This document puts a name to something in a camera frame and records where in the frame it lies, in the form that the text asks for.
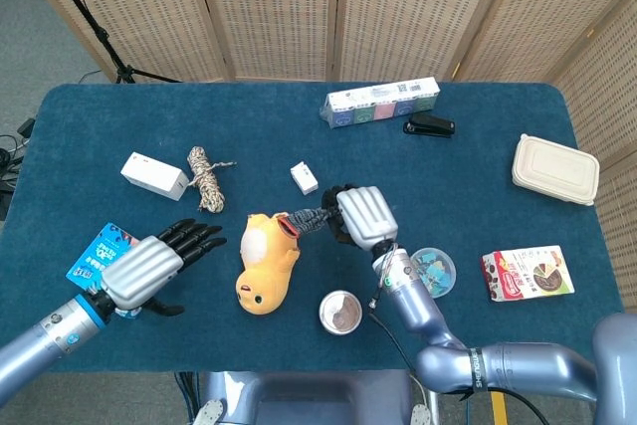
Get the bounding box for blue snack box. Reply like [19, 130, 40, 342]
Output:
[65, 222, 142, 320]

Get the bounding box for clear tub of binder clips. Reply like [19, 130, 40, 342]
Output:
[410, 246, 457, 300]

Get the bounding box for red and white snack box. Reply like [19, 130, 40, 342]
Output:
[481, 245, 576, 304]

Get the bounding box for grey striped knit glove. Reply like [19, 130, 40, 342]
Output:
[279, 206, 338, 239]

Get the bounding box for yellow plush toy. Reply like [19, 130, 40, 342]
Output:
[235, 212, 302, 317]

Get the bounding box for pastel tissue multipack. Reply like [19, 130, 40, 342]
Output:
[318, 77, 442, 129]

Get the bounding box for robot torso base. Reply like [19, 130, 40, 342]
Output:
[193, 369, 442, 425]

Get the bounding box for black cables on floor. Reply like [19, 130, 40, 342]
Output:
[0, 117, 37, 195]

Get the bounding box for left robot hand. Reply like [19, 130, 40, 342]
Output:
[100, 218, 228, 319]

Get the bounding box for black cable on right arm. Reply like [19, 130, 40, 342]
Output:
[366, 243, 551, 425]

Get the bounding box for black stapler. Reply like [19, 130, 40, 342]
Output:
[402, 113, 457, 139]

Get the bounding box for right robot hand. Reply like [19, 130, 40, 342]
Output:
[320, 183, 400, 252]

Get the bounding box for beige lidded food container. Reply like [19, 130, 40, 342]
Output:
[511, 133, 601, 207]

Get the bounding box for black tripod stand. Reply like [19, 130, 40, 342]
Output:
[35, 0, 181, 85]

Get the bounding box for woven folding screen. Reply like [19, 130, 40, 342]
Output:
[8, 0, 637, 307]

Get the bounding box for large white cardboard box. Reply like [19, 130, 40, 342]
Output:
[119, 151, 191, 203]

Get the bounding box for small white cardboard box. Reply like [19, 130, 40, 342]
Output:
[290, 161, 319, 196]

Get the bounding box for braided rope bundle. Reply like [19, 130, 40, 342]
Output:
[186, 145, 238, 213]

